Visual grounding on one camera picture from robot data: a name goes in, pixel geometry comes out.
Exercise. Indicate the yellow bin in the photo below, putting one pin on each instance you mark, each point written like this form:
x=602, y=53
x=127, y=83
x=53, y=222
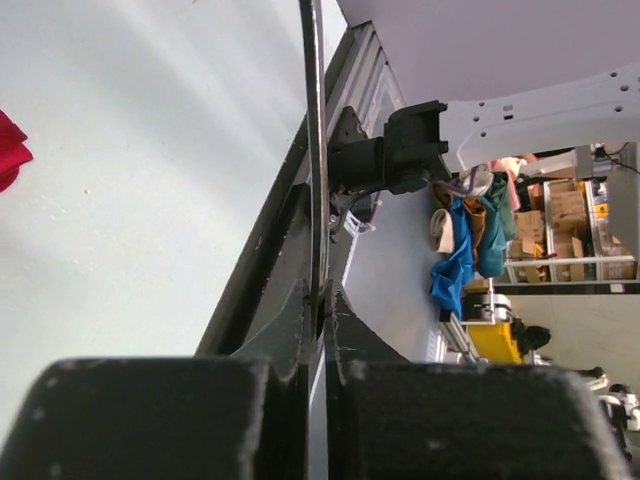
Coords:
x=495, y=343

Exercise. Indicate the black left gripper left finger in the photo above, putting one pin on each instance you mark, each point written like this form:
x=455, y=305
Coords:
x=237, y=416

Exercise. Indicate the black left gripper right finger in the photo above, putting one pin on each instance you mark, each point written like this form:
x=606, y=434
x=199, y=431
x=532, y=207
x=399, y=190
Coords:
x=390, y=418

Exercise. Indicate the silver fork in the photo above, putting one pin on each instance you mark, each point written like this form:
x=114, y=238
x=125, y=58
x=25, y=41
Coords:
x=313, y=43

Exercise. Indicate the colourful cloth pile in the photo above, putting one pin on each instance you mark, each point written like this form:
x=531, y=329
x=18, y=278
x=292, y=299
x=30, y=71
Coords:
x=472, y=227

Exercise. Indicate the red satin napkin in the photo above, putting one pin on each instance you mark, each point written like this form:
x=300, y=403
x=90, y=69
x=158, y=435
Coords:
x=13, y=151

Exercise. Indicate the aluminium front rail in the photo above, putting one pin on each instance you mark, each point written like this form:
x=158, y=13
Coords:
x=360, y=76

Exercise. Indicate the cardboard box shelf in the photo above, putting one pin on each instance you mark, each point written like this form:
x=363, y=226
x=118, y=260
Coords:
x=577, y=221

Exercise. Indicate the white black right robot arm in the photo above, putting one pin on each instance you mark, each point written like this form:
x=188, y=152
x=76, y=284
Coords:
x=435, y=140

